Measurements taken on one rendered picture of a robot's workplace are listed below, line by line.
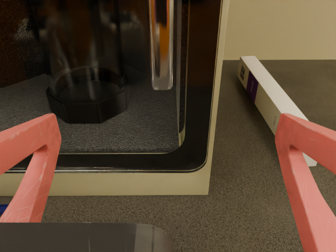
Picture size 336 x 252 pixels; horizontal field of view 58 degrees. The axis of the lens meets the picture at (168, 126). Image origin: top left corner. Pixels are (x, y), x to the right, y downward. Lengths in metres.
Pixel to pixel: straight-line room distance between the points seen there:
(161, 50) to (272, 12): 0.56
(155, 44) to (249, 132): 0.32
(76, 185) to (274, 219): 0.23
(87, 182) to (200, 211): 0.14
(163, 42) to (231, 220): 0.23
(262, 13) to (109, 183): 0.52
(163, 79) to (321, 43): 0.63
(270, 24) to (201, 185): 0.47
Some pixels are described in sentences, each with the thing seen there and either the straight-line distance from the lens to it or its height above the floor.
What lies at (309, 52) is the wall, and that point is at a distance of 0.81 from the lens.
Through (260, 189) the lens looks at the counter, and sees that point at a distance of 0.40.
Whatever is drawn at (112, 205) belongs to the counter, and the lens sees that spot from 0.37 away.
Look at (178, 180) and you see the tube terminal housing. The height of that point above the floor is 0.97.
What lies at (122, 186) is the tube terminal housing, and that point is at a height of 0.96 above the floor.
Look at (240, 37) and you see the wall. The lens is 0.74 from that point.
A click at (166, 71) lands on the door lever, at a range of 0.21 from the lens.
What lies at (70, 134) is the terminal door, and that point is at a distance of 0.31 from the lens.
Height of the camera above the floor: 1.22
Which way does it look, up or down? 36 degrees down
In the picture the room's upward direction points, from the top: straight up
